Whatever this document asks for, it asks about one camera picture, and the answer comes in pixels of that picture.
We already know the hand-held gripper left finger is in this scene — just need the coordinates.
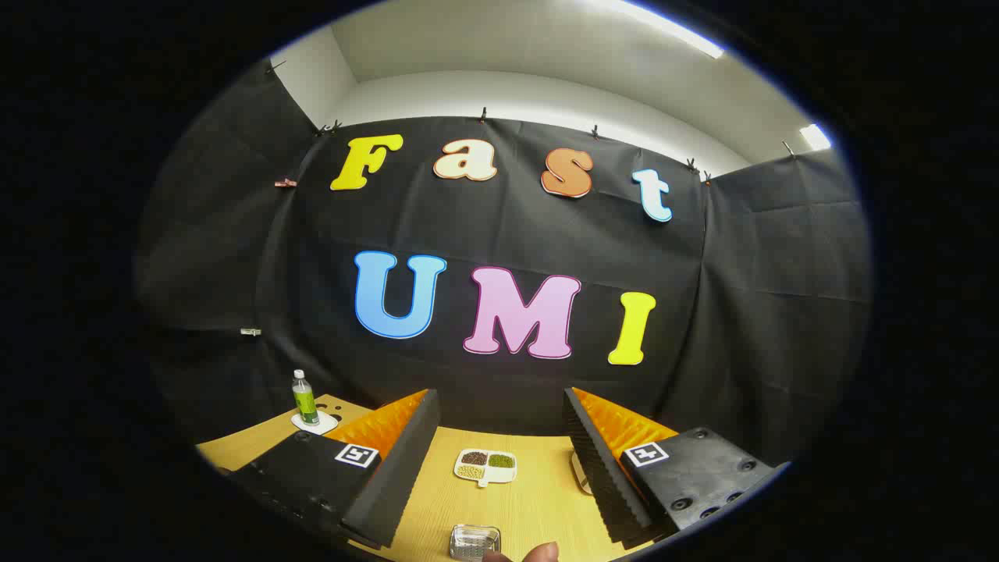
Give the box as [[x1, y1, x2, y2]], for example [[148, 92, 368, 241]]
[[226, 389, 440, 550]]

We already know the white divided tray with beans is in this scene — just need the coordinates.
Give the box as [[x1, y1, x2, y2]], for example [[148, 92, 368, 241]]
[[454, 449, 517, 488]]

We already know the black backdrop cloth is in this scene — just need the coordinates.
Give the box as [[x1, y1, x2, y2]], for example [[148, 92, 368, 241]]
[[133, 59, 871, 469]]

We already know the green plastic bottle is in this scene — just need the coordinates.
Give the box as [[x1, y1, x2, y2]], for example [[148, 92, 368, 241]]
[[292, 369, 321, 427]]

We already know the white square coaster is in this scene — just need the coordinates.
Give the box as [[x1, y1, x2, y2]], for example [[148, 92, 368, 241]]
[[291, 411, 340, 436]]

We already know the perforated metal basket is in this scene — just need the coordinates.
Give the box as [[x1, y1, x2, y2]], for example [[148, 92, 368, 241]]
[[450, 525, 502, 561]]

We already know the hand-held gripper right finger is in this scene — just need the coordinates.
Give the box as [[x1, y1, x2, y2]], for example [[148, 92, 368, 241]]
[[563, 387, 789, 547]]

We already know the row of black backdrop clips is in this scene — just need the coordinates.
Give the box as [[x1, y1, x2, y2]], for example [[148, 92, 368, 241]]
[[265, 59, 797, 186]]

